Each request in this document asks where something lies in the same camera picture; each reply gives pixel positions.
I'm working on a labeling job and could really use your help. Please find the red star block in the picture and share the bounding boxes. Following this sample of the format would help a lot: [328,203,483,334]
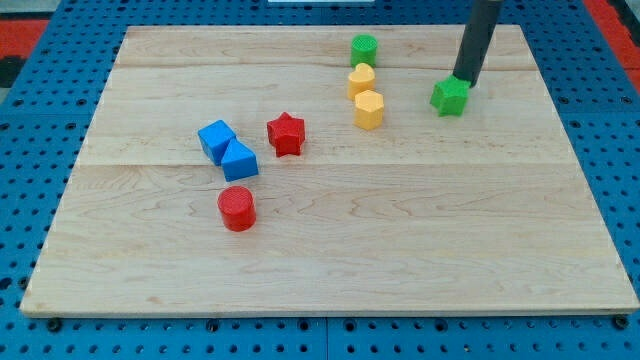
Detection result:
[267,112,306,157]

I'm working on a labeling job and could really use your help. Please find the yellow heart block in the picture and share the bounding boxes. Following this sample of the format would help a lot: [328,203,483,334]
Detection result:
[347,63,376,100]

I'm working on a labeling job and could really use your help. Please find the blue cube block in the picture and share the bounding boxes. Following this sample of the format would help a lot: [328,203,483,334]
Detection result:
[197,120,236,166]

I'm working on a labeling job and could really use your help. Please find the green cylinder block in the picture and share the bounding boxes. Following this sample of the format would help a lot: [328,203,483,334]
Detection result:
[350,34,378,67]

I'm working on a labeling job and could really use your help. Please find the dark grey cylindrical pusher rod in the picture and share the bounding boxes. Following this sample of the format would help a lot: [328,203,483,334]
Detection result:
[453,0,502,88]

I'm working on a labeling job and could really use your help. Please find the green star block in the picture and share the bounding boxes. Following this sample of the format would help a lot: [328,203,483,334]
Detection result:
[429,75,471,117]

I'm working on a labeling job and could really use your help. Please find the light wooden board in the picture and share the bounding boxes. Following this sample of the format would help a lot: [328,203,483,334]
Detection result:
[21,25,639,318]

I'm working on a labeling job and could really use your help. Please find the yellow hexagon block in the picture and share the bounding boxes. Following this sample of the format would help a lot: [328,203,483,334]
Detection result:
[354,90,384,130]

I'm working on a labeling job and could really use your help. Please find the red cylinder block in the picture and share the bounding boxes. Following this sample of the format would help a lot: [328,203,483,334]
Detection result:
[217,186,257,232]

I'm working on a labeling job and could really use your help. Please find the blue triangular prism block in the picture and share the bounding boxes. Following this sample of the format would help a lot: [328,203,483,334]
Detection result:
[221,139,259,182]

